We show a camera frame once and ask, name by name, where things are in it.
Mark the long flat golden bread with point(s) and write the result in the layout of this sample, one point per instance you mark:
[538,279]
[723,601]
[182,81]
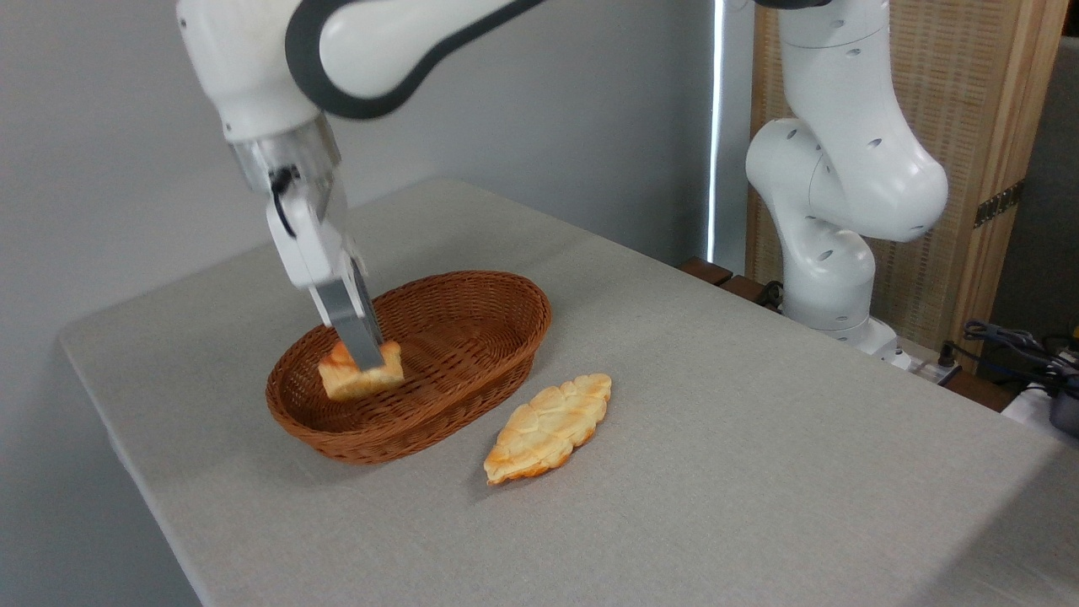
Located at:
[548,428]

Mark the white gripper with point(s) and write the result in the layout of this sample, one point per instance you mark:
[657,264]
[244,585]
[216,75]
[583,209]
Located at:
[308,240]

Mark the dark wooden furniture edge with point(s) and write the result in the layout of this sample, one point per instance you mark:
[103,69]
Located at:
[716,274]

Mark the grey tablecloth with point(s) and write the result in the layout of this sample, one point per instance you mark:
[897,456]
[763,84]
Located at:
[716,472]

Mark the bright vertical window strip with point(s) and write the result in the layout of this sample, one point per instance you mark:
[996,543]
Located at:
[716,126]

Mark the metal screen hinge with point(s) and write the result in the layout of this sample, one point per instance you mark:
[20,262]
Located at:
[999,203]

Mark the small golden bread roll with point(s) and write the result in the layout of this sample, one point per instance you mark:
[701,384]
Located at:
[339,381]

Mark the brown wicker oval basket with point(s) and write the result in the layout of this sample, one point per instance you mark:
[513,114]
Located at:
[472,337]

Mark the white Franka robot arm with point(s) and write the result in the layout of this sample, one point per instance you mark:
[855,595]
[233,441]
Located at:
[843,169]

